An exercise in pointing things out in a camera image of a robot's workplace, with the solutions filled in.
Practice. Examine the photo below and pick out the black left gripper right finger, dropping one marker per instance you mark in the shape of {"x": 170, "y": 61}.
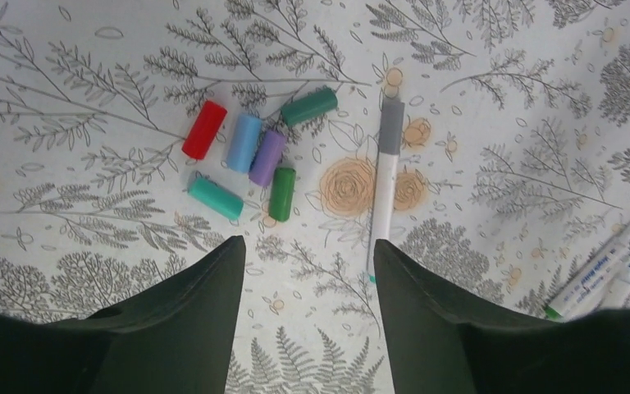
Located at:
{"x": 443, "y": 339}

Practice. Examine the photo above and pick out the white pen grey teal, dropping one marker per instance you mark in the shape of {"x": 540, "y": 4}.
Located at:
{"x": 389, "y": 142}

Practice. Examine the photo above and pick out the white pen dark green cap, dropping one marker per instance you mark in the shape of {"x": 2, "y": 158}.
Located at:
{"x": 589, "y": 289}

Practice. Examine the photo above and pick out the purple pen cap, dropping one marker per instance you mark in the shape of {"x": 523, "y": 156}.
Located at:
{"x": 267, "y": 157}

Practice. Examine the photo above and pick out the light blue pen cap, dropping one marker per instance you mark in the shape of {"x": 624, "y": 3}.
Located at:
{"x": 243, "y": 143}

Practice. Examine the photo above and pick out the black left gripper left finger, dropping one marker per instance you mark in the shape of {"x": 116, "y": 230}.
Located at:
{"x": 174, "y": 337}

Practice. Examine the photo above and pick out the red pen cap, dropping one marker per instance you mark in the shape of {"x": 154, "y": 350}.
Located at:
{"x": 204, "y": 130}

